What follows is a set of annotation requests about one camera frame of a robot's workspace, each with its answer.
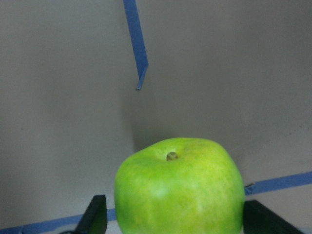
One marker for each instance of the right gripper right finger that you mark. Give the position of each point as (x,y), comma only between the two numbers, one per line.
(258,219)

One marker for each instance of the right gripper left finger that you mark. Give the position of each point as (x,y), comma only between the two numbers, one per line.
(94,220)

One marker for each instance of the green apple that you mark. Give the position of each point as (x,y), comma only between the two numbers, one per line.
(180,186)

